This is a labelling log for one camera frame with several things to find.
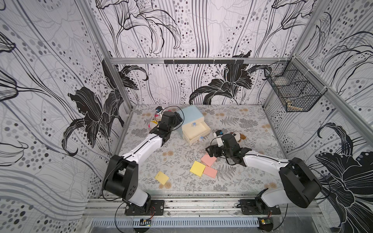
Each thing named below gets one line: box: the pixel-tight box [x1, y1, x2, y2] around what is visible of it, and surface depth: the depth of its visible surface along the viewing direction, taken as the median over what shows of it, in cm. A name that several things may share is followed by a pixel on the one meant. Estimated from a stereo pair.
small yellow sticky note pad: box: [154, 170, 170, 186], surface depth 84 cm
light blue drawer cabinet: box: [177, 104, 211, 144], surface depth 95 cm
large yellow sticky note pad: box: [189, 160, 206, 177], surface depth 88 cm
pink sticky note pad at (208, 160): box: [200, 152, 218, 167], surface depth 90 cm
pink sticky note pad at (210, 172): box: [203, 165, 218, 179], surface depth 86 cm
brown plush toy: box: [237, 133, 247, 143], surface depth 100 cm
